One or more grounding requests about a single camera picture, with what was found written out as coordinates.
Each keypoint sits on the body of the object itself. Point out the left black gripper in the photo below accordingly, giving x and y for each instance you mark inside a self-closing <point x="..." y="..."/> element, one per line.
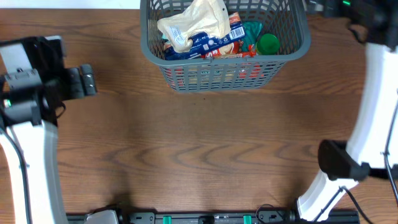
<point x="75" y="76"/>

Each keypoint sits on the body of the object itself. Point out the green lidded jar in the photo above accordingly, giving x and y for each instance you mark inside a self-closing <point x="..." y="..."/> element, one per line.
<point x="268" y="44"/>

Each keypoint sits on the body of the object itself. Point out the green Nescafe coffee bag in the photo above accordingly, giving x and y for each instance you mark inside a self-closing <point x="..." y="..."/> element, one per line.
<point x="241" y="48"/>

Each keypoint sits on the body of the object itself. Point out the beige paper pouch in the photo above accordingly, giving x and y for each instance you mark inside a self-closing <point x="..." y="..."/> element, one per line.
<point x="208" y="16"/>

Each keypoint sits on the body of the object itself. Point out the orange spaghetti packet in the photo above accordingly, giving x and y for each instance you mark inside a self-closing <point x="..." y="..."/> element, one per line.
<point x="217" y="77"/>

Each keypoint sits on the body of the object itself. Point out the Kleenex tissue multipack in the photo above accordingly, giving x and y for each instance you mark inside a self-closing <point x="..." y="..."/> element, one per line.
<point x="204" y="43"/>

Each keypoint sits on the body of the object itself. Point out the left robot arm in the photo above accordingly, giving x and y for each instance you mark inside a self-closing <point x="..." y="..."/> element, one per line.
<point x="31" y="154"/>

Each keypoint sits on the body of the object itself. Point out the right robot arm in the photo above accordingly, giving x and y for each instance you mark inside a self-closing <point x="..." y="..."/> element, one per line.
<point x="371" y="151"/>

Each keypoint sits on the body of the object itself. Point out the grey plastic basket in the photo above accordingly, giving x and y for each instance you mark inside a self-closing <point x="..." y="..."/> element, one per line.
<point x="284" y="19"/>

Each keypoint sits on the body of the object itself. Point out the black mounting rail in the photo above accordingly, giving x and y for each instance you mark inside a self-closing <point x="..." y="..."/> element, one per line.
<point x="114" y="214"/>

